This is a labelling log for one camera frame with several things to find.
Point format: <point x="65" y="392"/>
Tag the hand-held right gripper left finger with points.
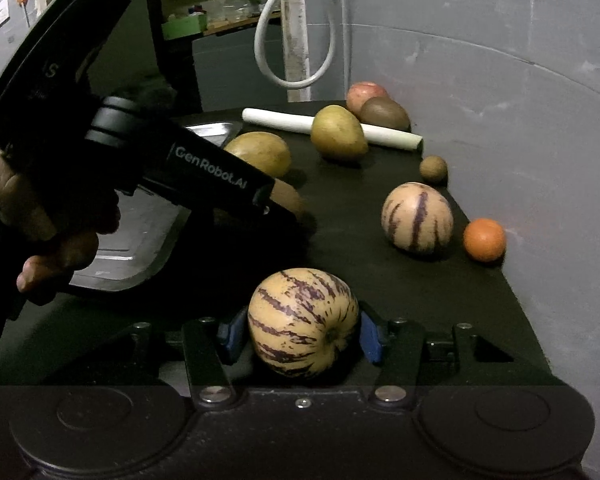
<point x="234" y="337"/>

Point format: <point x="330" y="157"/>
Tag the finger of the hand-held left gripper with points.
<point x="282" y="216"/>

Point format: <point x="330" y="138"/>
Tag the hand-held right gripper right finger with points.
<point x="371" y="342"/>

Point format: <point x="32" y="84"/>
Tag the brown oval fruit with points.
<point x="290" y="199"/>

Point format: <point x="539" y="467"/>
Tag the yellow lemon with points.
<point x="260" y="152"/>

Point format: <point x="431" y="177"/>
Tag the striped pepino melon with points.
<point x="417" y="216"/>
<point x="302" y="320"/>

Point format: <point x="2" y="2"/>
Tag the metal tray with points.
<point x="130" y="240"/>

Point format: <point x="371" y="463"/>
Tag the small round brown fruit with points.
<point x="433" y="168"/>

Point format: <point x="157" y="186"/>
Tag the person's left hand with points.
<point x="30" y="220"/>

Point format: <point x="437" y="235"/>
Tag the white leek stalk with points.
<point x="280" y="121"/>

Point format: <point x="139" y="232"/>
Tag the yellow mango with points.
<point x="339" y="132"/>

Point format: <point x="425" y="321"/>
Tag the striped pepino melon, round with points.
<point x="417" y="216"/>

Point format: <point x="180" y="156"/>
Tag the red apple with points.
<point x="362" y="94"/>

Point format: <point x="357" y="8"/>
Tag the brown kiwi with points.
<point x="386" y="112"/>

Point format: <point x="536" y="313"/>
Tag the green box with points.
<point x="185" y="25"/>

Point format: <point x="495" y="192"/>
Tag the orange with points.
<point x="484" y="240"/>

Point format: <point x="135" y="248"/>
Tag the white chipped pillar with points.
<point x="295" y="35"/>

